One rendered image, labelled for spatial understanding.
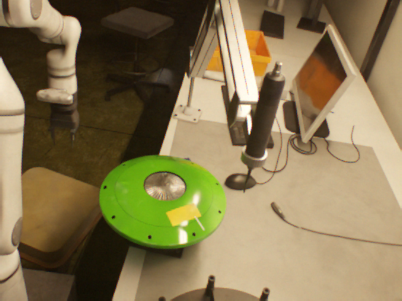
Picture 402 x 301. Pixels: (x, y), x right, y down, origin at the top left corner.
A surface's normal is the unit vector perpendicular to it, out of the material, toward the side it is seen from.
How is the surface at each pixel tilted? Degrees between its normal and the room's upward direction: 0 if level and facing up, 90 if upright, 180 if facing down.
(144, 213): 17
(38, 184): 0
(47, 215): 0
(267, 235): 0
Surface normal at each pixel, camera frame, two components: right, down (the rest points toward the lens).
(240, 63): 0.16, -0.57
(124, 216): -0.14, -0.61
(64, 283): 0.12, -0.81
